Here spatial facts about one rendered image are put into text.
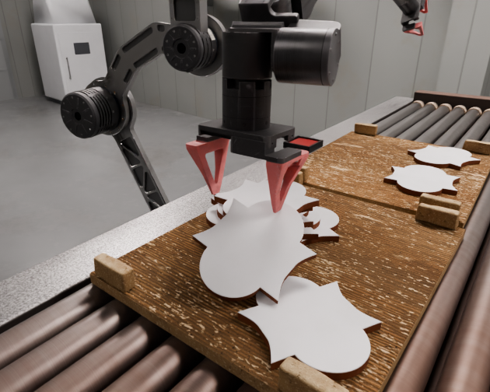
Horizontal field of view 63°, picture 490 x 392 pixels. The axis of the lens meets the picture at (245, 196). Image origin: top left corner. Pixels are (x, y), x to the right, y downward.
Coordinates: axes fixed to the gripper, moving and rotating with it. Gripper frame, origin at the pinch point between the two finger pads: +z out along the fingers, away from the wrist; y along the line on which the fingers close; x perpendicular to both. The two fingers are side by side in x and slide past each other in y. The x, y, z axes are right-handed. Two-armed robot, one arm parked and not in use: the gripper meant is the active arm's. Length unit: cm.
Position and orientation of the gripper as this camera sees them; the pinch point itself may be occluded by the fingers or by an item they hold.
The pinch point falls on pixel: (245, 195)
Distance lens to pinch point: 51.2
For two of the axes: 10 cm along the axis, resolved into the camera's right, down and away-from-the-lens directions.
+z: -0.2, 9.2, 3.8
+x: 5.8, -3.0, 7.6
